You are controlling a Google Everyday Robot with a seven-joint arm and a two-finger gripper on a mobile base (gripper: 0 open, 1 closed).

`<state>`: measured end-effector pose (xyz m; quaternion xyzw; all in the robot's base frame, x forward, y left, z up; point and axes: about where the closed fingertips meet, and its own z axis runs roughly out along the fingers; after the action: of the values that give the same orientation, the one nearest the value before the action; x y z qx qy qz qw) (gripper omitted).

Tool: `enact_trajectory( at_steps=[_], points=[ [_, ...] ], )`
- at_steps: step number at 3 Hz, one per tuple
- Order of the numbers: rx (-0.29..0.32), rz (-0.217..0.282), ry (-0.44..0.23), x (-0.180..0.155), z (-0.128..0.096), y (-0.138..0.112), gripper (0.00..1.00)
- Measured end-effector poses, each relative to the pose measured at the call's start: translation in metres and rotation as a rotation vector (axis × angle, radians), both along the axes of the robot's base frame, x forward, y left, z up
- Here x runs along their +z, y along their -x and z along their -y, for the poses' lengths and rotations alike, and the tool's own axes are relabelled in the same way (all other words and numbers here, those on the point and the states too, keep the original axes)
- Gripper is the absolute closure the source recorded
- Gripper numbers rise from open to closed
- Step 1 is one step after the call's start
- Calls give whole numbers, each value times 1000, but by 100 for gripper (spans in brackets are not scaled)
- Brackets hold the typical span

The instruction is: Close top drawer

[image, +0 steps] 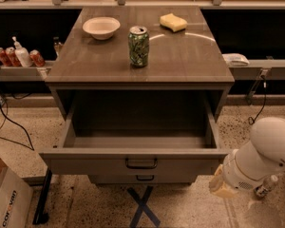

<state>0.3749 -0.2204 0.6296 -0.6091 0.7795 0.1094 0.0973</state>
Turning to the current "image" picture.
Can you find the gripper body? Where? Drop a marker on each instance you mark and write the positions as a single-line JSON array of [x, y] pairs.
[[235, 175]]

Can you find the grey top drawer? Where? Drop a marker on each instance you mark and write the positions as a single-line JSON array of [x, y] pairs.
[[178, 129]]

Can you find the grey drawer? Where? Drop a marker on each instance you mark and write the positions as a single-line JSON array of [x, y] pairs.
[[178, 129], [131, 179]]

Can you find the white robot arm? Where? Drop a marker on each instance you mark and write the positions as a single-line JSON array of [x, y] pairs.
[[246, 168]]

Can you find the grey lower drawer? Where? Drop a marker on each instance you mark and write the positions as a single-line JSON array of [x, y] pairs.
[[131, 179]]

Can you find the grey wooden drawer cabinet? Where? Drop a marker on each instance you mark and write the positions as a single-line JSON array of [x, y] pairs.
[[140, 89]]

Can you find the clear plastic bottle on floor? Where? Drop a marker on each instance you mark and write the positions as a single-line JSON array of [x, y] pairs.
[[268, 185]]

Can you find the blue tape cross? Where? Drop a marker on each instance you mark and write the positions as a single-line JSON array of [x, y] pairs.
[[143, 207]]

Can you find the white folded cloth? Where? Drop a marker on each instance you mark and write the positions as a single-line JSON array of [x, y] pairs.
[[235, 60]]

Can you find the green soda can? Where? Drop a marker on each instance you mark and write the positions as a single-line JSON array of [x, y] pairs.
[[138, 43]]

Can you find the yellow sponge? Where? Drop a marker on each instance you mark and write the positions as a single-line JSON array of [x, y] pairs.
[[173, 22]]

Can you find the white paper bowl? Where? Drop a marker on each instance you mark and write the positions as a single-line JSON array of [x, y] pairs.
[[101, 28]]

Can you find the white cardboard box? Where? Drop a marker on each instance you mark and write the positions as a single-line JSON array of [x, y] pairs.
[[15, 199]]

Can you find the small dark glass bottle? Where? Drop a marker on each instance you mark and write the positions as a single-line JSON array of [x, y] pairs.
[[57, 46]]

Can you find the red soda can right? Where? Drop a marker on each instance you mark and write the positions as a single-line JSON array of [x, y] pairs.
[[37, 58]]

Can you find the red soda can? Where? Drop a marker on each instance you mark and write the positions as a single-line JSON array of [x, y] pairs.
[[4, 59], [10, 51], [37, 58]]

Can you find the red soda can middle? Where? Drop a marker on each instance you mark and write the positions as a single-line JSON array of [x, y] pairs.
[[10, 51]]

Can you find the red soda can left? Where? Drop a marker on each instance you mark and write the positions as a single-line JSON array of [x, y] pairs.
[[4, 59]]

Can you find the black lower drawer handle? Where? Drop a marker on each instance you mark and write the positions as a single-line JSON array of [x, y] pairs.
[[144, 177]]

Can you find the black drawer handle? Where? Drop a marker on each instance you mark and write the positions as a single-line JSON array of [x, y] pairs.
[[144, 177], [141, 164]]

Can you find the black top drawer handle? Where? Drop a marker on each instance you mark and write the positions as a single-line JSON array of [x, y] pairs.
[[141, 164]]

